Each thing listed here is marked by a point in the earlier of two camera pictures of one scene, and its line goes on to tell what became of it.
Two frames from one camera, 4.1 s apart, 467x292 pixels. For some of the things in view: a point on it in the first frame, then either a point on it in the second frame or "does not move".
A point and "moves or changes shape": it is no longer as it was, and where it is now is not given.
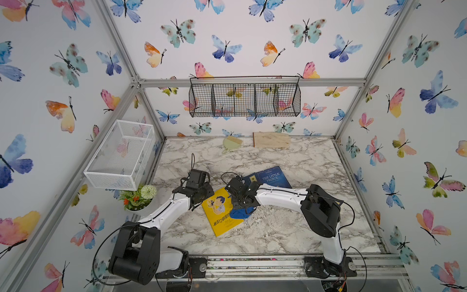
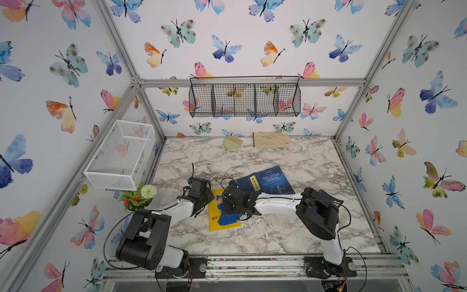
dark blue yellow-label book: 250,178 does not move
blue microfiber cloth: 242,213 moves or changes shape
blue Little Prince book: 273,176 does not move
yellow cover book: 217,210 does not move
